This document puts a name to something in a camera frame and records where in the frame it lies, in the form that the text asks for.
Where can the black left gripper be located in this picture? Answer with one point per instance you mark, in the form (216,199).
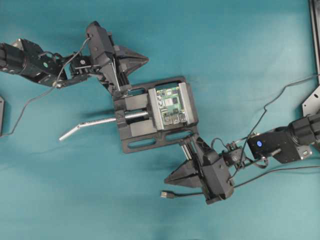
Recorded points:
(103,63)

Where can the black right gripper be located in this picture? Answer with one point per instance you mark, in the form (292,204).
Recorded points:
(215,171)

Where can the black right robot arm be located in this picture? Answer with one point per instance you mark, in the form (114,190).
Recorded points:
(285,144)

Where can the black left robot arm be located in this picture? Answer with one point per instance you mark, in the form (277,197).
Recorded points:
(27,59)

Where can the green PCB board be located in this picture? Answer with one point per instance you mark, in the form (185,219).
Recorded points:
(170,105)

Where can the black plate left edge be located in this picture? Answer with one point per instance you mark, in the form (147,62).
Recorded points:
(2,109)

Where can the silver vise handle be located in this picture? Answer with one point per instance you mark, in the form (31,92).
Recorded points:
(100,121)

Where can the black metal frame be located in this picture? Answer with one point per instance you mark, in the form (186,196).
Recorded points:
(311,104)

